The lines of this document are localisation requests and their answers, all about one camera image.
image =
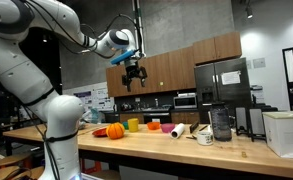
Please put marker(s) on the dark transparent water jug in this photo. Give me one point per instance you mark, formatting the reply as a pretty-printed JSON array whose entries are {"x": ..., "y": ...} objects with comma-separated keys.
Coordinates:
[{"x": 221, "y": 121}]

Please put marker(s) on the white paper towel roll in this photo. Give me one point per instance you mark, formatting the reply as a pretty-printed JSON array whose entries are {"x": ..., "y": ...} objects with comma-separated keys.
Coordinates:
[{"x": 177, "y": 131}]

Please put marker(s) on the white wall poster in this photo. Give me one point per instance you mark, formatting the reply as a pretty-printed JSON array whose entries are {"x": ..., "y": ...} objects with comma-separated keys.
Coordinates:
[{"x": 96, "y": 98}]

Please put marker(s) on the vertical metal wall pipe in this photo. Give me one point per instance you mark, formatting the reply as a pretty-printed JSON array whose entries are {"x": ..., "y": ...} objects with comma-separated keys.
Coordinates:
[{"x": 138, "y": 23}]

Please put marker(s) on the brown wooden wall cabinets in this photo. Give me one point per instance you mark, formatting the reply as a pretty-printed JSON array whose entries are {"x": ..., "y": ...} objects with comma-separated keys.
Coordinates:
[{"x": 172, "y": 71}]

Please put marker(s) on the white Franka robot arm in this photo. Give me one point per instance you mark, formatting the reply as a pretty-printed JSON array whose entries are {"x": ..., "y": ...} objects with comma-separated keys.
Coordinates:
[{"x": 22, "y": 76}]

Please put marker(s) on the brown wooden base cabinets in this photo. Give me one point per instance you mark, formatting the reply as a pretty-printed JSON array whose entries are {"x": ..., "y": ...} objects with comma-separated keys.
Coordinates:
[{"x": 184, "y": 117}]

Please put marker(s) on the yellow mug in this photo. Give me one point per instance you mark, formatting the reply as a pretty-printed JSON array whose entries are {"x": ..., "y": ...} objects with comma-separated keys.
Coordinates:
[{"x": 133, "y": 125}]

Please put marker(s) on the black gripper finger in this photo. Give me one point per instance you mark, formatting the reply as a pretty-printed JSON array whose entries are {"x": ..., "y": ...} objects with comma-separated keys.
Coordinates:
[
  {"x": 143, "y": 76},
  {"x": 128, "y": 81}
]

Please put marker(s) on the red plate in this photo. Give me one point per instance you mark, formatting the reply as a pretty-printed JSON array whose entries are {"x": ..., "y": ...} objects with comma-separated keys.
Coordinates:
[{"x": 99, "y": 132}]

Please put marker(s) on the white mug with print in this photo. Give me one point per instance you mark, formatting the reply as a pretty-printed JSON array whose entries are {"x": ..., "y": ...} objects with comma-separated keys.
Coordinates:
[{"x": 205, "y": 138}]

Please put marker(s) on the black ceiling spot lamp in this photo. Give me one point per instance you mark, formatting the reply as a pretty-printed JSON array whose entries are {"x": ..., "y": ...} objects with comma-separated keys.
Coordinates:
[{"x": 249, "y": 12}]

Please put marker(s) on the orange toy pumpkin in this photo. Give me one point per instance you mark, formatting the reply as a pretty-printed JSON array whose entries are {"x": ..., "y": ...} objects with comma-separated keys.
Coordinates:
[{"x": 115, "y": 131}]

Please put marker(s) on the red legged wooden stool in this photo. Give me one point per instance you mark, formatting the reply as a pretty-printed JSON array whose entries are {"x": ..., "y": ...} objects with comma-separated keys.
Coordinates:
[{"x": 91, "y": 166}]

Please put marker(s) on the round wooden stool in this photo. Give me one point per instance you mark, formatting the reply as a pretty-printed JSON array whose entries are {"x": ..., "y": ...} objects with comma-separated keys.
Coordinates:
[
  {"x": 11, "y": 160},
  {"x": 6, "y": 173}
]

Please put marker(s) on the blue wrist camera box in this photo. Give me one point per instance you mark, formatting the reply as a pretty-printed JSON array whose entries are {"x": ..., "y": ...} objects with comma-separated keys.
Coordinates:
[{"x": 122, "y": 57}]

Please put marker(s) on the long black box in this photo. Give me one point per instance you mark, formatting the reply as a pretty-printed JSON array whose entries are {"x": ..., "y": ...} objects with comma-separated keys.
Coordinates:
[{"x": 194, "y": 127}]

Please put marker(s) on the black flat speaker stand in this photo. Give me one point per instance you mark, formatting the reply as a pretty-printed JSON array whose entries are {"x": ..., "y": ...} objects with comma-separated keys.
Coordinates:
[
  {"x": 257, "y": 123},
  {"x": 241, "y": 120}
]

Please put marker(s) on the white cardboard box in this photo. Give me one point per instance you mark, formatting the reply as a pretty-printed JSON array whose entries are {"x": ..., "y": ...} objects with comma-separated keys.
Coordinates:
[{"x": 286, "y": 135}]

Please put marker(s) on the orange plastic bowl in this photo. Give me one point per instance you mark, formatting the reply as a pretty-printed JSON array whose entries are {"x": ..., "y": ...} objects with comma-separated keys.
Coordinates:
[{"x": 153, "y": 126}]

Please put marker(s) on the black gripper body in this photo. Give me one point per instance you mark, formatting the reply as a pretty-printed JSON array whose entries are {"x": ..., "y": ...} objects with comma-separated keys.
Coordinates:
[{"x": 132, "y": 67}]

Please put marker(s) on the white paper on refrigerator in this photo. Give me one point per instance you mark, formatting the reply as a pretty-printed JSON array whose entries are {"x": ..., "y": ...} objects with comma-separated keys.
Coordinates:
[{"x": 231, "y": 77}]

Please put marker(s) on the silver microwave oven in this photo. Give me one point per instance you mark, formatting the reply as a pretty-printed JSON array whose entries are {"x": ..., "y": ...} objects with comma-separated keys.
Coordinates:
[{"x": 185, "y": 102}]

